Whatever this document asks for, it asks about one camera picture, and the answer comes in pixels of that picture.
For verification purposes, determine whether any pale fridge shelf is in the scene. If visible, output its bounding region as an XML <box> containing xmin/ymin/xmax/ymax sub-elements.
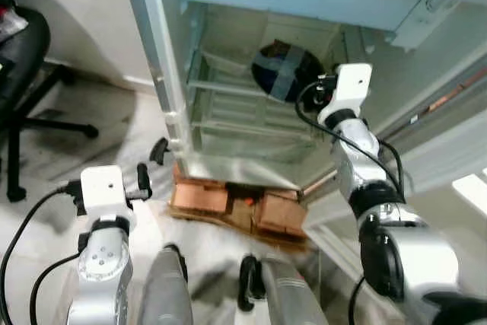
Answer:
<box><xmin>188</xmin><ymin>49</ymin><xmax>267</xmax><ymax>102</ymax></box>
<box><xmin>190</xmin><ymin>98</ymin><xmax>317</xmax><ymax>144</ymax></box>

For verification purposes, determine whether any white fridge door shelf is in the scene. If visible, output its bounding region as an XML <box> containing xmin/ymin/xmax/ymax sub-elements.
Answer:
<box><xmin>452</xmin><ymin>173</ymin><xmax>487</xmax><ymax>217</ymax></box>

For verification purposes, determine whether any white thermostat housing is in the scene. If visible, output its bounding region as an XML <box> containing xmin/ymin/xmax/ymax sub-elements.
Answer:
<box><xmin>392</xmin><ymin>0</ymin><xmax>458</xmax><ymax>53</ymax></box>

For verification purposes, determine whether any black office chair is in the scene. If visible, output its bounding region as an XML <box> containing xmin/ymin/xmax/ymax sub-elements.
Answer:
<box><xmin>0</xmin><ymin>0</ymin><xmax>100</xmax><ymax>204</ymax></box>

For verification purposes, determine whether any silver left robot leg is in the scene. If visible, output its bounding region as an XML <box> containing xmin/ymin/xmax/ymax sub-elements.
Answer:
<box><xmin>137</xmin><ymin>244</ymin><xmax>193</xmax><ymax>325</ymax></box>

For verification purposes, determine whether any silver robot leg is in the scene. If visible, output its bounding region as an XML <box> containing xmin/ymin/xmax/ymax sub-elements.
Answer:
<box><xmin>238</xmin><ymin>253</ymin><xmax>329</xmax><ymax>325</ymax></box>
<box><xmin>137</xmin><ymin>244</ymin><xmax>193</xmax><ymax>325</ymax></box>

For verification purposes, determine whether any silver right robot leg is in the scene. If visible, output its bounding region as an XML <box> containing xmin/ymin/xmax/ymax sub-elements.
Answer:
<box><xmin>238</xmin><ymin>253</ymin><xmax>329</xmax><ymax>325</ymax></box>

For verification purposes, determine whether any brown fridge base board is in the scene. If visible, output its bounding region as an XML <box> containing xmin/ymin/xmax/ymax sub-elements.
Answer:
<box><xmin>167</xmin><ymin>161</ymin><xmax>313</xmax><ymax>253</ymax></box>

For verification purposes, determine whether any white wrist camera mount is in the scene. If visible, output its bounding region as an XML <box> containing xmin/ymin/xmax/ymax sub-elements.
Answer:
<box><xmin>327</xmin><ymin>64</ymin><xmax>374</xmax><ymax>125</ymax></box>
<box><xmin>80</xmin><ymin>165</ymin><xmax>129</xmax><ymax>221</ymax></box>

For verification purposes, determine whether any orange brick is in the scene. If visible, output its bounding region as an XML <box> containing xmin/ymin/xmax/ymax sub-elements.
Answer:
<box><xmin>255</xmin><ymin>190</ymin><xmax>306</xmax><ymax>239</ymax></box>
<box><xmin>171</xmin><ymin>179</ymin><xmax>231</xmax><ymax>216</ymax></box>

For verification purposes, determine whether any grey fridge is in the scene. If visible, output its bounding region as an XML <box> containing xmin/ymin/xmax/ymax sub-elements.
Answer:
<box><xmin>118</xmin><ymin>0</ymin><xmax>487</xmax><ymax>193</ymax></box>

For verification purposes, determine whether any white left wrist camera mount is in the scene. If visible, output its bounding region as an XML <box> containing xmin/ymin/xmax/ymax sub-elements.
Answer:
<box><xmin>80</xmin><ymin>165</ymin><xmax>129</xmax><ymax>221</ymax></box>

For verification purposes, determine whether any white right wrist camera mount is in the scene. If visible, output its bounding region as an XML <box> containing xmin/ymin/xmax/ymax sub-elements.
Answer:
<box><xmin>327</xmin><ymin>64</ymin><xmax>374</xmax><ymax>125</ymax></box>

